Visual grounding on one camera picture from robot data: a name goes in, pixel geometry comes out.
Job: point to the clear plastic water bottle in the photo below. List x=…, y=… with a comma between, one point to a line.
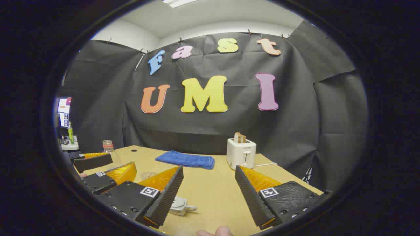
x=110, y=150

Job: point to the green bottle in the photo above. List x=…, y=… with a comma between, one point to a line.
x=71, y=134

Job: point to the computer monitor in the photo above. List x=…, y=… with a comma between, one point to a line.
x=64, y=113

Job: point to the ceiling light panel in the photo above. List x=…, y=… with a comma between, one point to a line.
x=178, y=2

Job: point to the round coaster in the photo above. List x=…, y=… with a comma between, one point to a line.
x=149, y=175

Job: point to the white toaster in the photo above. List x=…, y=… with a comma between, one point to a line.
x=241, y=154

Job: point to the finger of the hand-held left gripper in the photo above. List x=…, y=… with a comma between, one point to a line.
x=98, y=183
x=93, y=162

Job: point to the white side table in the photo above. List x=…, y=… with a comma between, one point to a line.
x=72, y=146

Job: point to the grey ceramic teacup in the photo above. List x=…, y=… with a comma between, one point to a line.
x=183, y=209

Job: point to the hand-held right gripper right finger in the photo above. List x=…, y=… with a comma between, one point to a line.
x=249, y=196

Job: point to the bread slice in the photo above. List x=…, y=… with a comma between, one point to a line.
x=239, y=137

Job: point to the blue towel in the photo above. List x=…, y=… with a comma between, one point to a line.
x=185, y=159

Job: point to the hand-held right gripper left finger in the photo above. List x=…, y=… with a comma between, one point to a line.
x=170, y=196

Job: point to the grey teacup lid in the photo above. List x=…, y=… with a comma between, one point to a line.
x=178, y=202

